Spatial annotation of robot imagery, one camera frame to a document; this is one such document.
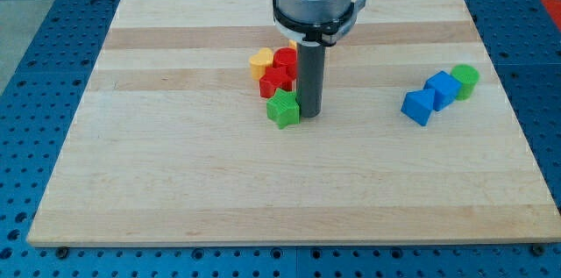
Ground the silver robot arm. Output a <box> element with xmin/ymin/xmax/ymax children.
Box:
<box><xmin>273</xmin><ymin>0</ymin><xmax>366</xmax><ymax>46</ymax></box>

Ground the green star block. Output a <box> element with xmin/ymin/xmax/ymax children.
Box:
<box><xmin>266</xmin><ymin>88</ymin><xmax>300</xmax><ymax>129</ymax></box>

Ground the red star block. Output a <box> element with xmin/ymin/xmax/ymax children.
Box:
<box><xmin>259</xmin><ymin>67</ymin><xmax>293</xmax><ymax>98</ymax></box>

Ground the yellow heart block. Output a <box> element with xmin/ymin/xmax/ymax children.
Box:
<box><xmin>248</xmin><ymin>47</ymin><xmax>273</xmax><ymax>81</ymax></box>

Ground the red cylinder block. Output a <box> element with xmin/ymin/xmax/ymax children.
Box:
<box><xmin>273</xmin><ymin>47</ymin><xmax>297</xmax><ymax>80</ymax></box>

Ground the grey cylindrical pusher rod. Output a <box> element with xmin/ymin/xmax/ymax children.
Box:
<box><xmin>296</xmin><ymin>44</ymin><xmax>325</xmax><ymax>118</ymax></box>

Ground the yellow block behind rod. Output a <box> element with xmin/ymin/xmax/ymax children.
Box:
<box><xmin>288</xmin><ymin>39</ymin><xmax>297</xmax><ymax>50</ymax></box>

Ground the wooden board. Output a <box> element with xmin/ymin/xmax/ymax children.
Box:
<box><xmin>27</xmin><ymin>0</ymin><xmax>560</xmax><ymax>247</ymax></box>

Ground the blue triangular block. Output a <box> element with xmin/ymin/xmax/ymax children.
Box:
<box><xmin>401</xmin><ymin>89</ymin><xmax>435</xmax><ymax>126</ymax></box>

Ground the blue cube block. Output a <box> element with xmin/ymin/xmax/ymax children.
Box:
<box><xmin>423</xmin><ymin>71</ymin><xmax>462</xmax><ymax>111</ymax></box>

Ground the green cylinder block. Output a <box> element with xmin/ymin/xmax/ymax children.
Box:
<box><xmin>451</xmin><ymin>64</ymin><xmax>479</xmax><ymax>101</ymax></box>

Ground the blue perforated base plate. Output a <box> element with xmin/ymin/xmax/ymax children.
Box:
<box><xmin>1</xmin><ymin>0</ymin><xmax>560</xmax><ymax>277</ymax></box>

